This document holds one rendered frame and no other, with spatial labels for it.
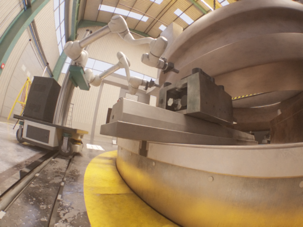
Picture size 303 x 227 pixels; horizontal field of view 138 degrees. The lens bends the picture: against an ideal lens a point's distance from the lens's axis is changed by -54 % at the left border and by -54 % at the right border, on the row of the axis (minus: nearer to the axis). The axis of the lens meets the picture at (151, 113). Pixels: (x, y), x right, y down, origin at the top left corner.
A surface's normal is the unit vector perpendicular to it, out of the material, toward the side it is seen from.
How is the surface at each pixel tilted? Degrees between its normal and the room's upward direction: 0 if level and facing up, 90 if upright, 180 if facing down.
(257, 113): 90
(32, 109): 90
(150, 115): 71
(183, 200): 90
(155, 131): 90
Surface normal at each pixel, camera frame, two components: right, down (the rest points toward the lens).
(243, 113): -0.49, -0.23
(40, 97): 0.30, -0.17
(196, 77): -0.84, -0.20
